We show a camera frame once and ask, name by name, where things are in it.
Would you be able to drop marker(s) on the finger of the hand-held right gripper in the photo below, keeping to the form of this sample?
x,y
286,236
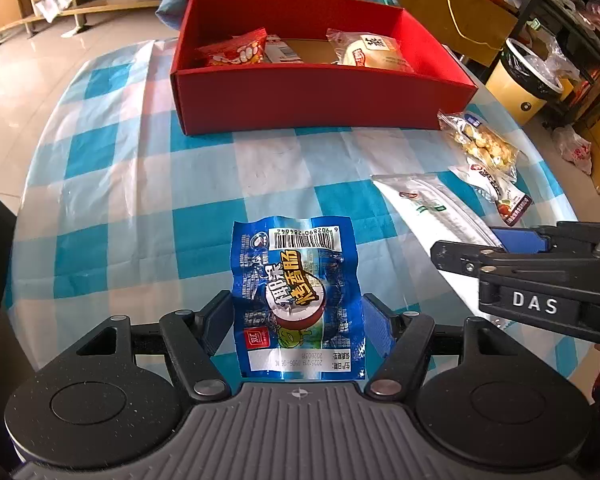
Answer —
x,y
517,240
452,256

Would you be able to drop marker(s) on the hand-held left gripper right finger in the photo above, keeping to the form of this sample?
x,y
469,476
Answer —
x,y
377,327

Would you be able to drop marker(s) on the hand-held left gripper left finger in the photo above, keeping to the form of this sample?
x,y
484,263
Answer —
x,y
220,317

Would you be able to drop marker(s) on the white green snack packet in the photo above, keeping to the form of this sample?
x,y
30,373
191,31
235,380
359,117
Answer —
x,y
440,210

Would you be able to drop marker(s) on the blue sausage packet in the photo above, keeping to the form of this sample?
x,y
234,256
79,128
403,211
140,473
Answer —
x,y
290,280

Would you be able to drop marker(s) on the red cardboard box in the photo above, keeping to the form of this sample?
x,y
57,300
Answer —
x,y
305,100

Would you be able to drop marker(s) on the red dates snack packet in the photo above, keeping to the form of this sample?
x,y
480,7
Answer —
x,y
510,200

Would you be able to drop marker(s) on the clear popcorn packet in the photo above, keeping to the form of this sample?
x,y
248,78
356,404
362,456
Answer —
x,y
485,145

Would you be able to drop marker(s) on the pink white plastic bag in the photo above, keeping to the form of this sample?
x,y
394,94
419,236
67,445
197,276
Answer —
x,y
575,150

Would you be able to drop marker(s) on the yellow trash bin black liner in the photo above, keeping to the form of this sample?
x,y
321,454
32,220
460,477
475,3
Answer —
x,y
515,95

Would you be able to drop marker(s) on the blue white checkered tablecloth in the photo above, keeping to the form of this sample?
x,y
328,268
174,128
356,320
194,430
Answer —
x,y
155,185

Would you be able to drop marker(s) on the clear bread packet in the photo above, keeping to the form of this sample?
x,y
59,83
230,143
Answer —
x,y
370,52

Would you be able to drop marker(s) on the brown cardboard box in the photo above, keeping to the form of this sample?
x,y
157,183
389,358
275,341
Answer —
x,y
430,0

